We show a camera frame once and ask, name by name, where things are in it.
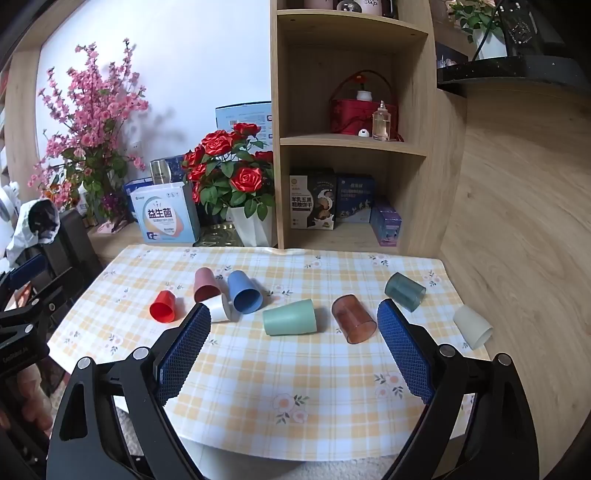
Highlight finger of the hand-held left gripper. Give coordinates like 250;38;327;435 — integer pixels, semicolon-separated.
0;253;49;296

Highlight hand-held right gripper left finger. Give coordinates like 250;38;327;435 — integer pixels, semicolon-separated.
46;304;213;480

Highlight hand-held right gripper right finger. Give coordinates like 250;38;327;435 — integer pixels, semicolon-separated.
377;299;539;480

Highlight red plastic cup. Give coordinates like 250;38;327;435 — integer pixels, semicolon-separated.
149;290;177;322

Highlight white plastic cup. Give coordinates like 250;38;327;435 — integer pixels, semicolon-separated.
203;293;241;324

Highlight translucent brown plastic cup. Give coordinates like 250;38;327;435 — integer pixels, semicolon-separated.
331;295;377;344

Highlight translucent dark green cup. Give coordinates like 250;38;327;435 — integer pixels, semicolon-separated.
384;272;426;312

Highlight dusty pink plastic cup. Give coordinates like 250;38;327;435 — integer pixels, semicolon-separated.
193;267;221;303

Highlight frosted grey plastic cup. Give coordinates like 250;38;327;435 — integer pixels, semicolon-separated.
452;305;494;349

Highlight blue plastic cup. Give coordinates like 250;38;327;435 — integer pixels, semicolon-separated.
227;270;264;315

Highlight mint green plastic cup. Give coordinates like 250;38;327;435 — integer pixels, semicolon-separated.
262;298;318;336

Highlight stainless steel thermos cup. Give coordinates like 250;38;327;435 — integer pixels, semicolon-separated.
149;158;172;188

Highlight person's left hand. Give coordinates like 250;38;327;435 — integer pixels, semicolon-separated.
0;364;55;437

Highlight white crumpled cloth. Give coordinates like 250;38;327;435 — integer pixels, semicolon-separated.
6;198;61;261

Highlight black chair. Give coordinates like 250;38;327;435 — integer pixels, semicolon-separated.
44;210;103;319

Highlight yellow plaid floral table mat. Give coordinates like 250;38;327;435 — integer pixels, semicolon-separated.
47;244;490;462

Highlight pink flat box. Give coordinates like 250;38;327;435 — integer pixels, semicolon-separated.
95;219;139;235

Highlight gold tray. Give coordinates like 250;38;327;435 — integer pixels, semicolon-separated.
193;223;243;247

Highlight purple box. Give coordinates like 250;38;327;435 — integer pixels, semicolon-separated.
369;200;402;247

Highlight white and blue carton box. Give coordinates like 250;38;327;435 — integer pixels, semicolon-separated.
129;181;201;245

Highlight white faceted vase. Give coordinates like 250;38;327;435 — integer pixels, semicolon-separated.
229;205;274;247

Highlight pink artificial blossom branches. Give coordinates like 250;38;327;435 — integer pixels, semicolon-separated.
28;39;151;222

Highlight dark blue night-sky box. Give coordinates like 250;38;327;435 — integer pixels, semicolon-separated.
336;174;376;223

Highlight wooden shelf unit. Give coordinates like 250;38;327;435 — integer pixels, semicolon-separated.
270;0;467;256

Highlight white and black snack box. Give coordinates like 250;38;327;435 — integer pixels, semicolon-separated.
289;173;338;230

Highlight red artificial rose bouquet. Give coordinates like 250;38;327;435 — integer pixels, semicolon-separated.
182;122;276;221

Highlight dark blue patterned box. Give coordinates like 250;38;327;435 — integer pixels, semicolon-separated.
164;154;195;185

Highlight clear perfume bottle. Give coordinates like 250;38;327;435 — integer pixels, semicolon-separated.
372;100;392;141

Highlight large blue and white carton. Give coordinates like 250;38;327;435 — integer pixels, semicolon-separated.
215;102;273;141

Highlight black speckled counter ledge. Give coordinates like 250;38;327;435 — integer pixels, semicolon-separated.
436;55;591;97

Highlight white plant pot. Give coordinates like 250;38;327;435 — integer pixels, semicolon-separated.
472;30;508;60

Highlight green plant with pink flowers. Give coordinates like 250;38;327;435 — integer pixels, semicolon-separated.
448;0;506;43

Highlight red basket with handle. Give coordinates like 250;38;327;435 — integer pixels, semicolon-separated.
329;69;399;136

